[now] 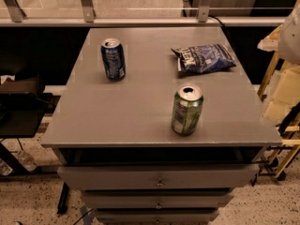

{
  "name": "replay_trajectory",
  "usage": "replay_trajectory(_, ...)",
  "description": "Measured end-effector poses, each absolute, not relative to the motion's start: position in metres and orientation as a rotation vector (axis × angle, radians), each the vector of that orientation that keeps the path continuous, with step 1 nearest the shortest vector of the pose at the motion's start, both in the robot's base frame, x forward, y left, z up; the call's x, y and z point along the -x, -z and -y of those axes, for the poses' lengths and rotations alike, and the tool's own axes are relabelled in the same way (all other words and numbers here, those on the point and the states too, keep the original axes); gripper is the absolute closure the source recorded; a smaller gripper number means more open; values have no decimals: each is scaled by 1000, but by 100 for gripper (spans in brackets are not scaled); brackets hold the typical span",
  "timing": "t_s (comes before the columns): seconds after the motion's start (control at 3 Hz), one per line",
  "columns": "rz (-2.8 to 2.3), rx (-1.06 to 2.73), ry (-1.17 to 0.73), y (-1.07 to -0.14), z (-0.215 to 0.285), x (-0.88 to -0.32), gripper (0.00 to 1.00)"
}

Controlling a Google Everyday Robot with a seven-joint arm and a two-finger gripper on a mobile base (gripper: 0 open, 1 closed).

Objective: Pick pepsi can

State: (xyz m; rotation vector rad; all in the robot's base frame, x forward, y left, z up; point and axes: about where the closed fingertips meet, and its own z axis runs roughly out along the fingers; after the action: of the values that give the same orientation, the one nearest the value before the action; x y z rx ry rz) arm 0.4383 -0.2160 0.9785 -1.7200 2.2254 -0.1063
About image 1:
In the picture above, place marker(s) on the green soda can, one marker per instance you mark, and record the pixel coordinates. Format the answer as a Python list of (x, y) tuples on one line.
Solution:
[(187, 108)]

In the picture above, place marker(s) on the blue pepsi can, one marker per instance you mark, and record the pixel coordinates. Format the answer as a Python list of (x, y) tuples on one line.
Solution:
[(113, 58)]

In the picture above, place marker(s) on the grey drawer cabinet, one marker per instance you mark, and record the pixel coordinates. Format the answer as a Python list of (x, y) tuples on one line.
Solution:
[(116, 145)]

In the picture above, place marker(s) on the clear plastic bottle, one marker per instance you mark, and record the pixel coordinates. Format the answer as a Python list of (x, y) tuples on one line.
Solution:
[(27, 161)]

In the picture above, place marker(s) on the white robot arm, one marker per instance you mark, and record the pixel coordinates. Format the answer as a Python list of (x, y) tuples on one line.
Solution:
[(289, 39)]

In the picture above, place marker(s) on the black side table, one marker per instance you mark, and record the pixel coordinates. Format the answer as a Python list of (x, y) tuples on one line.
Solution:
[(23, 105)]

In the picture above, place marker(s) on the metal railing frame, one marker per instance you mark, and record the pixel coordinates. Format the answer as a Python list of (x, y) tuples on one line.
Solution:
[(16, 17)]

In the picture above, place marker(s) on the blue chip bag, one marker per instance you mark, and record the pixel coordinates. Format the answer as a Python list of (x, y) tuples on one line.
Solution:
[(203, 59)]

